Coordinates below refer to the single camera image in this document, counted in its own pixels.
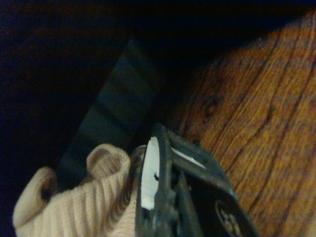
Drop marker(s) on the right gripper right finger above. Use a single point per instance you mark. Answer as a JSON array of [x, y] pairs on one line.
[[205, 168]]

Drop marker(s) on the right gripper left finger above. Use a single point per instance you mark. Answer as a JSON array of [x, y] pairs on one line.
[[160, 187]]

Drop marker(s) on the beige shoe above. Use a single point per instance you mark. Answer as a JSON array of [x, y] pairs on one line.
[[86, 202]]

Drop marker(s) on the brown shoe rack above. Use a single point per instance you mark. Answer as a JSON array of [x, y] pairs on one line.
[[259, 98]]

